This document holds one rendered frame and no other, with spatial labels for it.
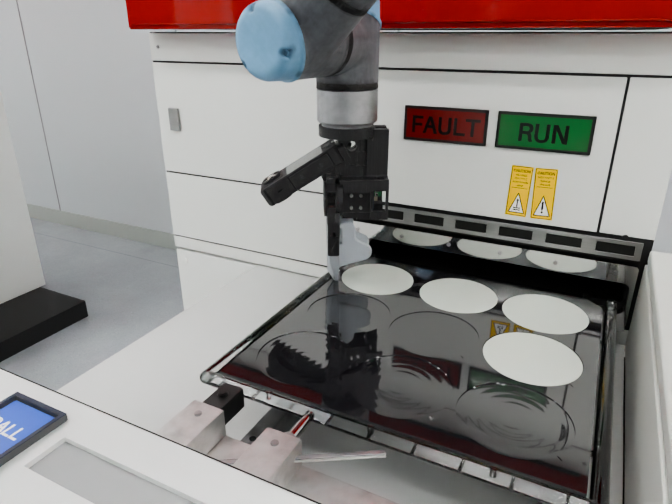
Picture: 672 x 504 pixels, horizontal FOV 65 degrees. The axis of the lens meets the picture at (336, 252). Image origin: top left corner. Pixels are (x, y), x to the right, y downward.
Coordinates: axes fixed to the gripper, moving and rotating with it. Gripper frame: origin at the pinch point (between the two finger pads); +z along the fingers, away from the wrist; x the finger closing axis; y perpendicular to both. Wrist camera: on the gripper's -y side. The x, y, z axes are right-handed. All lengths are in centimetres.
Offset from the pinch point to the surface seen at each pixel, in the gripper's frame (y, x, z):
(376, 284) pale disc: 6.2, -2.1, 1.2
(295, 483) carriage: -4.1, -34.2, 3.2
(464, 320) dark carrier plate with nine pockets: 15.6, -12.1, 1.3
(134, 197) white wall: -111, 250, 63
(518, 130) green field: 24.7, 2.0, -18.8
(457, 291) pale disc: 16.8, -4.5, 1.3
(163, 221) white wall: -93, 239, 75
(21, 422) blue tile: -23.1, -36.0, -5.2
